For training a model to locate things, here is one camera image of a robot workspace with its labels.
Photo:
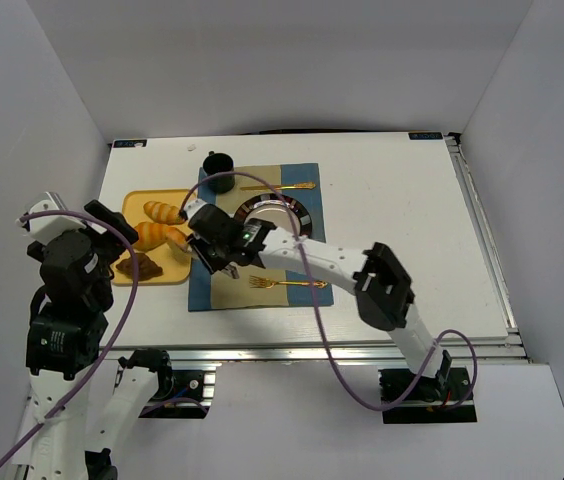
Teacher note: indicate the chocolate brown croissant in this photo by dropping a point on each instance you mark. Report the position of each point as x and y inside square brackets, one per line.
[139, 266]

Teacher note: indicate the blue label sticker right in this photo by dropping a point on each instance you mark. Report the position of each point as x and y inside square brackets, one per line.
[425, 136]

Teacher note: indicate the golden croissant bread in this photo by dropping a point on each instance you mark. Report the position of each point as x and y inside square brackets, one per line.
[150, 235]

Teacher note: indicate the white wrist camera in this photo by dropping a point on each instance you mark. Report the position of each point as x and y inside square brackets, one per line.
[191, 208]
[43, 220]

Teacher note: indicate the yellow plastic tray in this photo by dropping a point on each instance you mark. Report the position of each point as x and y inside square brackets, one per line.
[176, 268]

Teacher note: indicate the silver metal tongs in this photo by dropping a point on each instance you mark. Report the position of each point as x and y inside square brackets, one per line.
[212, 259]

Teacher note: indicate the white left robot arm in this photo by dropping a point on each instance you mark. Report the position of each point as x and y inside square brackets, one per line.
[67, 323]

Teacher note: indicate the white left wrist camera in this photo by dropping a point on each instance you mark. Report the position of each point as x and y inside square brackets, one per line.
[43, 220]

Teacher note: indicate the blue label sticker left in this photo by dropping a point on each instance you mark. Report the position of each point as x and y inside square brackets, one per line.
[129, 143]

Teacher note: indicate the small round bread bun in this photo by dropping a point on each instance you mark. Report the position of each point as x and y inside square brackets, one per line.
[177, 241]

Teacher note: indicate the long striped bread roll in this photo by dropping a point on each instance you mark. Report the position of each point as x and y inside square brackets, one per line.
[163, 213]

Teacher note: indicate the gold fork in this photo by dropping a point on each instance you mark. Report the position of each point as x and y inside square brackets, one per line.
[266, 283]

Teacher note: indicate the blue beige checkered placemat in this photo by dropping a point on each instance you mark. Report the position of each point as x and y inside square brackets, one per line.
[219, 292]

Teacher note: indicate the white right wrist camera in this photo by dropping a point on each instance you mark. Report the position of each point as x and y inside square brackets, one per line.
[191, 208]

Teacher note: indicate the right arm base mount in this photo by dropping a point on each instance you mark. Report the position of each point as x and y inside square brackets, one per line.
[428, 403]

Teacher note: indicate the blue label sticker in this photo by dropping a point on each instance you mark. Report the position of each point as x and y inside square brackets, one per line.
[129, 143]
[425, 136]

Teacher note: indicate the gold butter knife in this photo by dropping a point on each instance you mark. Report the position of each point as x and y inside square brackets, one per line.
[296, 186]

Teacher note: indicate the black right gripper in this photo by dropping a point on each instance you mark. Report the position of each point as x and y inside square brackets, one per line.
[204, 248]

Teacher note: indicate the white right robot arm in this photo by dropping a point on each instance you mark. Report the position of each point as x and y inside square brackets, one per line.
[375, 277]

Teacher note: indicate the dark rimmed ceramic plate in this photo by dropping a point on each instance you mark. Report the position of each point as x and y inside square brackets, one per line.
[286, 212]

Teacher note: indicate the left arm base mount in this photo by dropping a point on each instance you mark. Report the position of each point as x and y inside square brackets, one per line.
[180, 393]

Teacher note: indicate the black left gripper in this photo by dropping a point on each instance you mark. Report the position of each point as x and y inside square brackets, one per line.
[112, 223]

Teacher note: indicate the dark green mug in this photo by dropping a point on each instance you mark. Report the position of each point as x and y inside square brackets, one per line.
[218, 166]

